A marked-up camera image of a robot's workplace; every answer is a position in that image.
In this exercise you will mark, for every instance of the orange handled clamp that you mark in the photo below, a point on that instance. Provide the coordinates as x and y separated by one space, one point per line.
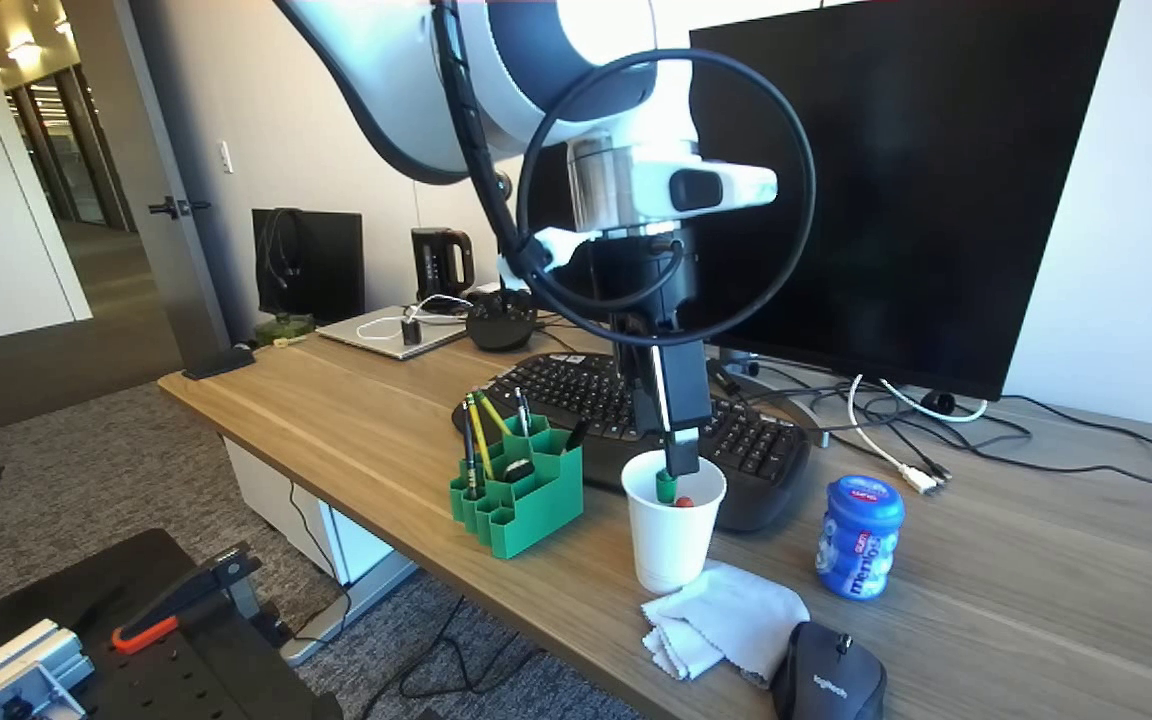
221 576

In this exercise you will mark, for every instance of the silver laptop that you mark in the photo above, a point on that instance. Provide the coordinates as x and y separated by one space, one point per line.
382 329

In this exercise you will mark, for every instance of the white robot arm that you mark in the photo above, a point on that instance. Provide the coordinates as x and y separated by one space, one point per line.
572 125

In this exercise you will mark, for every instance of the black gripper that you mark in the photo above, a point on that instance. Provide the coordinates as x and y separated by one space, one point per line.
643 290

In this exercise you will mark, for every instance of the large black monitor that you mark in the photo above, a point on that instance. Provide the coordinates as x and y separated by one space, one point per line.
940 136

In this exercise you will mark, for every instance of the blue gum canister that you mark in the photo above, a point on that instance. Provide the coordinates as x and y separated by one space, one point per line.
856 537

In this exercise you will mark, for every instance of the black webcam on stand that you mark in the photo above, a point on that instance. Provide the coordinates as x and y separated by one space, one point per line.
502 322

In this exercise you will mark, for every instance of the black framed wall panel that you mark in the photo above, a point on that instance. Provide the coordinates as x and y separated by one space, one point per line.
309 260

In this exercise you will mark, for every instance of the white crumpled cloth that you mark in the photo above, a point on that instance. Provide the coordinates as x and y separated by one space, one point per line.
723 612

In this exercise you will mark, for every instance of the black computer mouse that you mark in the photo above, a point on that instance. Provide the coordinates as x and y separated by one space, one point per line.
828 673

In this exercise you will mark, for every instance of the white desk leg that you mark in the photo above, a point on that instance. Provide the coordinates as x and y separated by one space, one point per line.
363 564

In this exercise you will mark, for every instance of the green honeycomb pen holder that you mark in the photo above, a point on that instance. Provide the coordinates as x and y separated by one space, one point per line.
533 488

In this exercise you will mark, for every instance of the white paper cup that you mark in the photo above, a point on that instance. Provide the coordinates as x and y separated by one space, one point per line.
670 544

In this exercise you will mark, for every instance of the black keyboard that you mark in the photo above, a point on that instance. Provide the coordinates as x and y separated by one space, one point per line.
585 388

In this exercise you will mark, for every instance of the green capped white marker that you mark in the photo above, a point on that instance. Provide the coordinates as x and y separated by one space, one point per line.
664 486

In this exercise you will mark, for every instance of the black electric kettle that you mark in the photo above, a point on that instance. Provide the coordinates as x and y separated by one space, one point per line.
441 260

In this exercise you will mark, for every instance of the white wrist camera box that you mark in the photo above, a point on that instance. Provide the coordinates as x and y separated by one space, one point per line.
699 190

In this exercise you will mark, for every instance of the yellow pencil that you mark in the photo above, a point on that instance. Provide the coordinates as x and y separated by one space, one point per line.
477 442

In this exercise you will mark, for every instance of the small black adapter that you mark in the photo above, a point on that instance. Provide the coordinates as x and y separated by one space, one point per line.
411 329

